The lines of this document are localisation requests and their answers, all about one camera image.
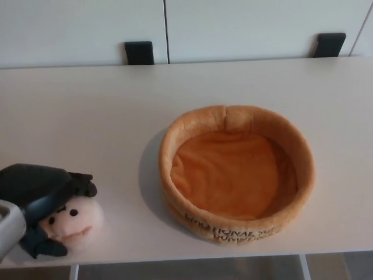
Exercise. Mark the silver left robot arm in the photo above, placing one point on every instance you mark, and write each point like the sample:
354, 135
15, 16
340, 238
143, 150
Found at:
11, 224

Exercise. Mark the white cabinet door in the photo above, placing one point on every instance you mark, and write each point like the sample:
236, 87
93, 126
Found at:
73, 29
366, 41
247, 23

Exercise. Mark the white metal table leg frame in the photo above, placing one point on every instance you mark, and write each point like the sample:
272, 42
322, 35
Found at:
305, 268
74, 272

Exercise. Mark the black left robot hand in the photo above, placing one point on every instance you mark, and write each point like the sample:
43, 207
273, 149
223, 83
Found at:
32, 183

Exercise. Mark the orange round plush basket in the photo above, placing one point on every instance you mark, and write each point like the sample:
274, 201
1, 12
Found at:
233, 175

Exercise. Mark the pink plush dumpling toy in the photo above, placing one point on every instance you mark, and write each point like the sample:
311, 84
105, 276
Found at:
86, 217

